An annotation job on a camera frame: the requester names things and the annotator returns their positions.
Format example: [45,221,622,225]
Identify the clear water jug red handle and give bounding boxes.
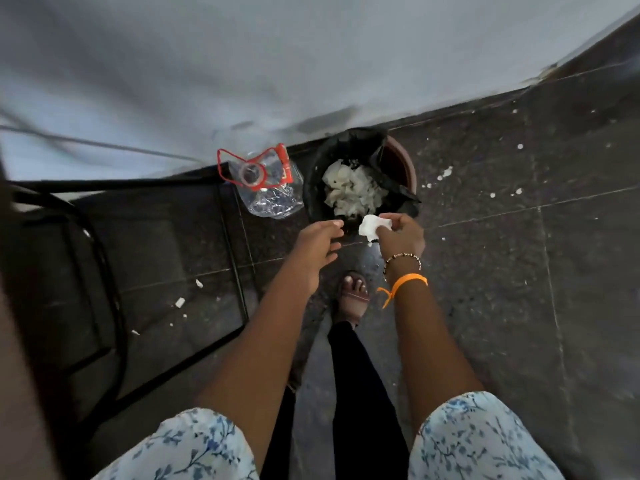
[216,143,305,220]

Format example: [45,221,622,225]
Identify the person's left forearm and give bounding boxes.
[196,267,321,460]

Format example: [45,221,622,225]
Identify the heap of white paper waste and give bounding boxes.
[321,159,390,218]

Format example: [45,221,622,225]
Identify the person's left hand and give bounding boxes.
[293,220,346,297]

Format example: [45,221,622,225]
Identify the white tissue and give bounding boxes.
[358,214,394,243]

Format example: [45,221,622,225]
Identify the floral white blue sleeve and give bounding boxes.
[407,392,566,480]
[91,407,261,480]

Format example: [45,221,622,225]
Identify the black trouser leg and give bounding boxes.
[327,321,412,480]
[259,385,297,480]

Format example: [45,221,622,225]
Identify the beaded bracelet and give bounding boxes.
[382,252,423,282]

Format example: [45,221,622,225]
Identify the orange wrist thread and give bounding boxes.
[376,273,429,310]

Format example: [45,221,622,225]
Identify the black metal chair frame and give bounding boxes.
[0,177,252,448]

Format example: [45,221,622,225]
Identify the person's right hand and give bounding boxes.
[375,213,426,262]

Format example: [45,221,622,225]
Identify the scattered white paper scraps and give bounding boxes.
[129,109,617,340]

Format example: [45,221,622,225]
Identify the black bin bag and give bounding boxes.
[302,127,422,236]

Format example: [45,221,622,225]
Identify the brown sandal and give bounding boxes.
[333,271,372,329]

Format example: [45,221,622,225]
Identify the maroon plastic waste bin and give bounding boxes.
[379,136,418,196]

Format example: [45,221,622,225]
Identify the thin grey cable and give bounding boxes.
[0,124,203,163]

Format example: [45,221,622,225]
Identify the person's right forearm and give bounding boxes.
[384,255,487,424]

